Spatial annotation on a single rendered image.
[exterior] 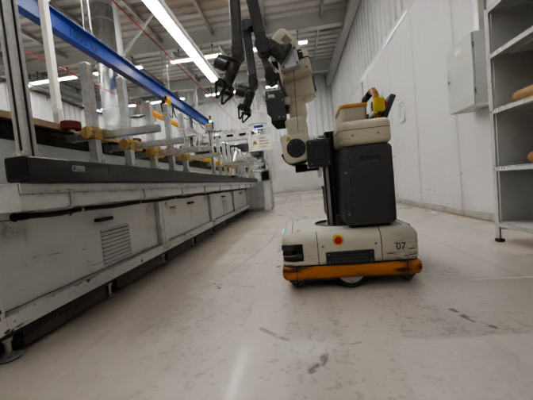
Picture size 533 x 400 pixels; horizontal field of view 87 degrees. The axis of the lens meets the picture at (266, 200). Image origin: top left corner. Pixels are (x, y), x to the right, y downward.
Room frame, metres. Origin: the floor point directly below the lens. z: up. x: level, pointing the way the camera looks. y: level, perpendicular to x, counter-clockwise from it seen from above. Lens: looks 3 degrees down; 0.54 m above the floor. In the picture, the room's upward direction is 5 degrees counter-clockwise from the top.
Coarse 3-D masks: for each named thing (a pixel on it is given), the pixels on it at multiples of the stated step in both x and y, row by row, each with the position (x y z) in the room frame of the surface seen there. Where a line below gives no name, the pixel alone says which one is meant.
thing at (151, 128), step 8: (128, 128) 1.24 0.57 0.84; (136, 128) 1.24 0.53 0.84; (144, 128) 1.23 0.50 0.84; (152, 128) 1.23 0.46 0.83; (160, 128) 1.25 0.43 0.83; (72, 136) 1.27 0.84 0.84; (80, 136) 1.27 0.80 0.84; (104, 136) 1.25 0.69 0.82; (112, 136) 1.25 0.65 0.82; (120, 136) 1.25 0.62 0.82; (128, 136) 1.27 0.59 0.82
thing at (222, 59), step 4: (236, 48) 1.44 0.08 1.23; (232, 52) 1.44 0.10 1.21; (236, 52) 1.44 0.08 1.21; (220, 56) 1.48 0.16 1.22; (224, 56) 1.47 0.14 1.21; (228, 56) 1.46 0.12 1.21; (232, 56) 1.45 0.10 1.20; (236, 56) 1.44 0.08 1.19; (216, 60) 1.47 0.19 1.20; (220, 60) 1.47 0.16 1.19; (224, 60) 1.47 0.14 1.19; (232, 60) 1.48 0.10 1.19; (236, 60) 1.45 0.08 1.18; (216, 64) 1.47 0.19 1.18; (220, 64) 1.47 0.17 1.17; (224, 64) 1.47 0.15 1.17; (240, 64) 1.52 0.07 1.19; (220, 68) 1.48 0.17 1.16
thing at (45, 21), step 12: (48, 12) 2.27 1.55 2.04; (168, 12) 2.99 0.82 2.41; (48, 24) 2.25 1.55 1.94; (180, 24) 3.28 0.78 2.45; (48, 36) 2.24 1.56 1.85; (48, 48) 2.23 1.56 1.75; (48, 60) 2.23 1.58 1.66; (48, 72) 2.23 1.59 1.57; (216, 72) 4.69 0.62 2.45; (228, 96) 5.81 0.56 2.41; (60, 108) 2.26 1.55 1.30; (60, 120) 2.24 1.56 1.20
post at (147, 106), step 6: (144, 102) 1.71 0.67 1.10; (150, 102) 1.73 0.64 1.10; (144, 108) 1.71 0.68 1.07; (150, 108) 1.72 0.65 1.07; (144, 114) 1.71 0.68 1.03; (150, 114) 1.71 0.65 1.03; (150, 120) 1.71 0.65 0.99; (150, 138) 1.71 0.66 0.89; (156, 156) 1.73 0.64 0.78; (150, 162) 1.71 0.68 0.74; (156, 162) 1.72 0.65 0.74
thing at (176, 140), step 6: (168, 138) 1.48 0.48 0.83; (174, 138) 1.48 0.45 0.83; (180, 138) 1.47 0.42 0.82; (138, 144) 1.50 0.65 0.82; (144, 144) 1.50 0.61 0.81; (150, 144) 1.49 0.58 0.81; (156, 144) 1.49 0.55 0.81; (162, 144) 1.49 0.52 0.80; (168, 144) 1.50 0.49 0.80; (108, 150) 1.52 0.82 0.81; (114, 150) 1.52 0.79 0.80; (120, 150) 1.53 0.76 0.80
